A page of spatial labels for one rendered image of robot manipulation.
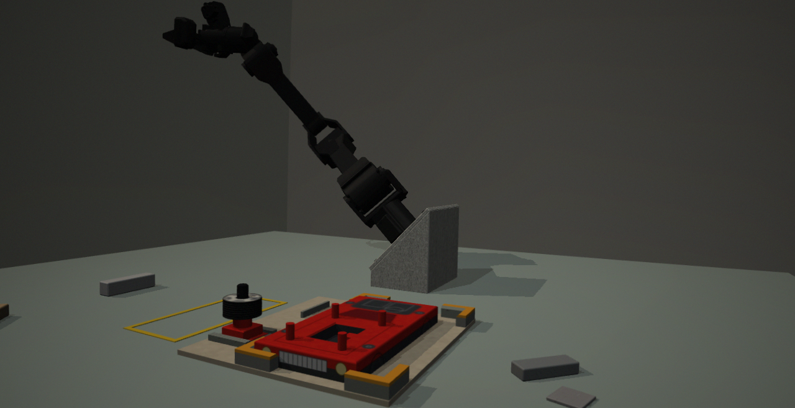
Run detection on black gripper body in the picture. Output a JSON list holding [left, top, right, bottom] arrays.
[[174, 17, 233, 58]]

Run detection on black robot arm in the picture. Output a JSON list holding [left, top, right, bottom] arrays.
[[201, 1, 416, 244]]

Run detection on yellow rectangular outline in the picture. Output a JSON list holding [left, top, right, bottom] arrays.
[[123, 298, 288, 343]]

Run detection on black and grey wheel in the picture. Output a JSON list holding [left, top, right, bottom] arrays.
[[222, 293, 262, 320]]

